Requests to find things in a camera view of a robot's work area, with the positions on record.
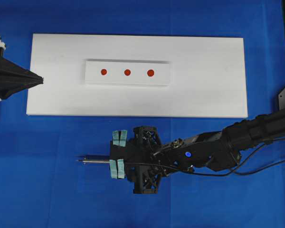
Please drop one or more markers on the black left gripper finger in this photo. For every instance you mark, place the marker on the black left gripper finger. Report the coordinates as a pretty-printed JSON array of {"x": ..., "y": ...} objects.
[
  {"x": 8, "y": 68},
  {"x": 12, "y": 85}
]

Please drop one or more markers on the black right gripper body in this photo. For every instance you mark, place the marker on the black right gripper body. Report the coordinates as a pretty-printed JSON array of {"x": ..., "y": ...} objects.
[{"x": 147, "y": 164}]

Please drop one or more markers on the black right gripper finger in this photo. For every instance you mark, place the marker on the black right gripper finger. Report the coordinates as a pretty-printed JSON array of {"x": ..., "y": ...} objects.
[
  {"x": 120, "y": 169},
  {"x": 120, "y": 147}
]

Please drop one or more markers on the red soldering iron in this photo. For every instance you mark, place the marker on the red soldering iron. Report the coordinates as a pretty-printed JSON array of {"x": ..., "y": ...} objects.
[{"x": 93, "y": 159}]

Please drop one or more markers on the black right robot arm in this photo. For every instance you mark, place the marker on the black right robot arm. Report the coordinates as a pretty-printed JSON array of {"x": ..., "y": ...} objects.
[{"x": 221, "y": 150}]

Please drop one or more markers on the small white raised plate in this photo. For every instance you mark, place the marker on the small white raised plate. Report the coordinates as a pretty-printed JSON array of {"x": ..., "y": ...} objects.
[{"x": 128, "y": 73}]

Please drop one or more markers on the large white board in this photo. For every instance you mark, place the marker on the large white board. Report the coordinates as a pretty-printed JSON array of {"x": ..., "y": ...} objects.
[{"x": 208, "y": 76}]

